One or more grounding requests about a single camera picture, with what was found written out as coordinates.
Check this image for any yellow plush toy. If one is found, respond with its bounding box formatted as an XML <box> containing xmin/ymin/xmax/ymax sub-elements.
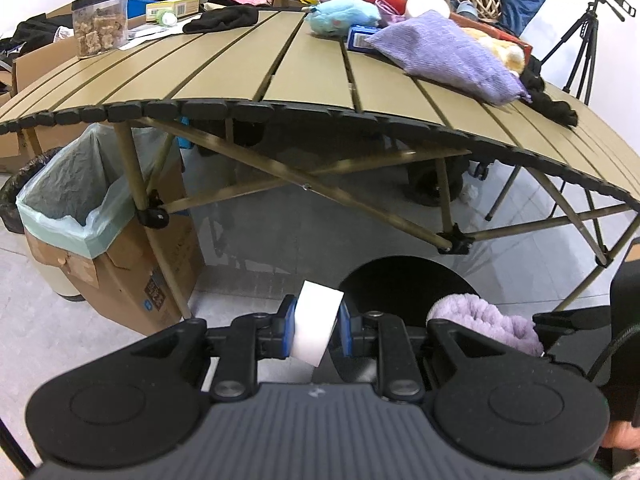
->
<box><xmin>460</xmin><ymin>27</ymin><xmax>527</xmax><ymax>75</ymax></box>

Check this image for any clear snack jar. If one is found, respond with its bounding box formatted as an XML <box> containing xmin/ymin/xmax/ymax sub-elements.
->
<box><xmin>71</xmin><ymin>0</ymin><xmax>130</xmax><ymax>59</ymax></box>

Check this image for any black knit hat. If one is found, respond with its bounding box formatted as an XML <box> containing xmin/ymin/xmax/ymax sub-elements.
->
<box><xmin>519</xmin><ymin>54</ymin><xmax>579</xmax><ymax>128</ymax></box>

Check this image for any light blue fluffy cloth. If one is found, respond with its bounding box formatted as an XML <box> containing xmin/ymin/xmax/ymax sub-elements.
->
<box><xmin>305</xmin><ymin>0</ymin><xmax>382</xmax><ymax>37</ymax></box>

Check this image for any blue white carton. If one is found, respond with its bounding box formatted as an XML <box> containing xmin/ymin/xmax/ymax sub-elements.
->
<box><xmin>347</xmin><ymin>24</ymin><xmax>387</xmax><ymax>54</ymax></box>

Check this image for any light green bin liner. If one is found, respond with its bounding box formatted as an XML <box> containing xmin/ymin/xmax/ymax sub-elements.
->
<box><xmin>16</xmin><ymin>124</ymin><xmax>140</xmax><ymax>262</ymax></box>

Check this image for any blue fabric bag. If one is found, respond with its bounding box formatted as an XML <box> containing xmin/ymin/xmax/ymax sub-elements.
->
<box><xmin>479</xmin><ymin>0</ymin><xmax>549</xmax><ymax>37</ymax></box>

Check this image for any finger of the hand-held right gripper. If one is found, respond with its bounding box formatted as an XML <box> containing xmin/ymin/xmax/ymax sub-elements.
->
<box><xmin>532</xmin><ymin>308</ymin><xmax>612</xmax><ymax>334</ymax></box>

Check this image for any large cardboard box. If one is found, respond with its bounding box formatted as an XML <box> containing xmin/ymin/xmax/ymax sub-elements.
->
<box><xmin>0</xmin><ymin>2</ymin><xmax>132</xmax><ymax>173</ymax></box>

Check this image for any lined cardboard box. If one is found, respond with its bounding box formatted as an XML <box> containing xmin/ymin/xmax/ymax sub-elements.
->
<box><xmin>17</xmin><ymin>125</ymin><xmax>207</xmax><ymax>337</ymax></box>

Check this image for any purple shiny pouch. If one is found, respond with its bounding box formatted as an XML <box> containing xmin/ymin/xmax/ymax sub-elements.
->
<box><xmin>374</xmin><ymin>0</ymin><xmax>407</xmax><ymax>27</ymax></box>

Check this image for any black camera tripod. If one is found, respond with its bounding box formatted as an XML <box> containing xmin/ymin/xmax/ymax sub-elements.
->
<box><xmin>486</xmin><ymin>0</ymin><xmax>608</xmax><ymax>222</ymax></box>

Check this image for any tan folding table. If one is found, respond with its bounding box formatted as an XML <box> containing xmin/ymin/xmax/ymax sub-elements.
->
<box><xmin>0</xmin><ymin>7</ymin><xmax>640</xmax><ymax>318</ymax></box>

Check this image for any black bin bag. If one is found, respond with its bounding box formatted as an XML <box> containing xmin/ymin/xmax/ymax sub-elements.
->
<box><xmin>0</xmin><ymin>155</ymin><xmax>63</xmax><ymax>235</ymax></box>

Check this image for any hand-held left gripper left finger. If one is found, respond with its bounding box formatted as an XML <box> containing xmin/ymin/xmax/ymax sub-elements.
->
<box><xmin>130</xmin><ymin>295</ymin><xmax>297</xmax><ymax>404</ymax></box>

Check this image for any green yellow carton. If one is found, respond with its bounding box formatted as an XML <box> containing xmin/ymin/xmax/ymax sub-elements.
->
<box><xmin>145</xmin><ymin>0</ymin><xmax>204</xmax><ymax>24</ymax></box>

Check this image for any small black knit cloth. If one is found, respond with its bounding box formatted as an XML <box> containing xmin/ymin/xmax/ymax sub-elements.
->
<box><xmin>182</xmin><ymin>5</ymin><xmax>259</xmax><ymax>35</ymax></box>

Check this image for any person's right hand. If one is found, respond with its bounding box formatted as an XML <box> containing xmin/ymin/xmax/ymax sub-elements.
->
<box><xmin>600</xmin><ymin>421</ymin><xmax>640</xmax><ymax>455</ymax></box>

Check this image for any black round bin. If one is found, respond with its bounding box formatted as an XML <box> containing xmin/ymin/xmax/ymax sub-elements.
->
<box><xmin>337</xmin><ymin>256</ymin><xmax>481</xmax><ymax>382</ymax></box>

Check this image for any white plastic bin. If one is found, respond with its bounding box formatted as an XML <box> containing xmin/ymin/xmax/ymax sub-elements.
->
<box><xmin>49</xmin><ymin>264</ymin><xmax>87</xmax><ymax>304</ymax></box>

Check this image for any white paper sheet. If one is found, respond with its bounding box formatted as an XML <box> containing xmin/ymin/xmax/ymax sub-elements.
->
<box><xmin>119</xmin><ymin>24</ymin><xmax>172</xmax><ymax>52</ymax></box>

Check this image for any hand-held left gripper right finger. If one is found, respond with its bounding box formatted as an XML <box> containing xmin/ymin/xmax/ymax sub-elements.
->
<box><xmin>337</xmin><ymin>302</ymin><xmax>503</xmax><ymax>404</ymax></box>

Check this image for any purple fluffy cloth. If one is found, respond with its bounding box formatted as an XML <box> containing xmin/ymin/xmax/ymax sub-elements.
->
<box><xmin>426</xmin><ymin>295</ymin><xmax>545</xmax><ymax>358</ymax></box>

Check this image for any black cart wheel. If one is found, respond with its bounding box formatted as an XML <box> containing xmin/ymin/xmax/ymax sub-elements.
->
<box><xmin>407</xmin><ymin>152</ymin><xmax>469</xmax><ymax>207</ymax></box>

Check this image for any purple knit pouch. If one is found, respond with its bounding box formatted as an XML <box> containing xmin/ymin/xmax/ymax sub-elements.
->
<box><xmin>365</xmin><ymin>10</ymin><xmax>532</xmax><ymax>107</ymax></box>

